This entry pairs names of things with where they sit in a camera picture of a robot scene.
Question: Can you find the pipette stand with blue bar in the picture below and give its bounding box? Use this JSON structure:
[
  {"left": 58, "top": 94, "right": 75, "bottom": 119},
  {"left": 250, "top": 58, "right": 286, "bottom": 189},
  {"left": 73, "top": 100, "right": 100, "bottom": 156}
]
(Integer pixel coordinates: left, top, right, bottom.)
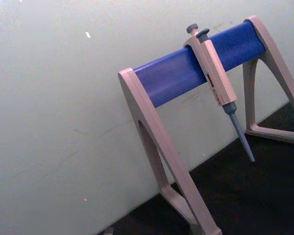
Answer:
[{"left": 118, "top": 15, "right": 294, "bottom": 235}]

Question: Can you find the beige pipette with grey tip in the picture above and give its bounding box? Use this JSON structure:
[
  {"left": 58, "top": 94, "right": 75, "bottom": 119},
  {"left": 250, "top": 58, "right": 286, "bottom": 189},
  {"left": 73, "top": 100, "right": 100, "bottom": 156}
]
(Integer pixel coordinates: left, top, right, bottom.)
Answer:
[{"left": 182, "top": 23, "right": 256, "bottom": 163}]

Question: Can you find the black table cloth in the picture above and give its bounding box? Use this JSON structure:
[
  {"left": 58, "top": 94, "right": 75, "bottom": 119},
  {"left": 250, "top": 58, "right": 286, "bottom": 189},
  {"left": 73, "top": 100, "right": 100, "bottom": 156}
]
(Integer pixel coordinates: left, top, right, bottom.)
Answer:
[{"left": 97, "top": 92, "right": 294, "bottom": 235}]

